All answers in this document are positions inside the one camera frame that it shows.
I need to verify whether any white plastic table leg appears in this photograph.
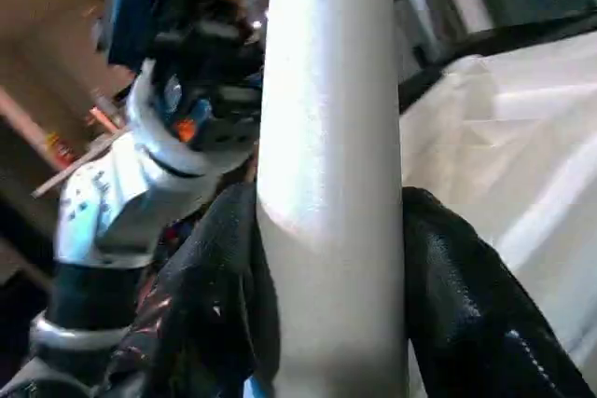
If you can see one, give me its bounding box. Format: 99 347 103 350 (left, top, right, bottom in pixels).
255 0 411 398

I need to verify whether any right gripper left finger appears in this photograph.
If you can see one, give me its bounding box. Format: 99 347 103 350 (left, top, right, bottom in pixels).
153 182 281 398

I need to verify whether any white plastic table top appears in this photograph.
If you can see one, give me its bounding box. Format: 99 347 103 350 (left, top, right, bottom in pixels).
396 34 597 371

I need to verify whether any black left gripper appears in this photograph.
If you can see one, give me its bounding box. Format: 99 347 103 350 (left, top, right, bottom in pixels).
155 14 267 153

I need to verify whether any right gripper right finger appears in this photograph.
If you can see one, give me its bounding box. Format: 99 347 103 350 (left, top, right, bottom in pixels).
401 185 597 398

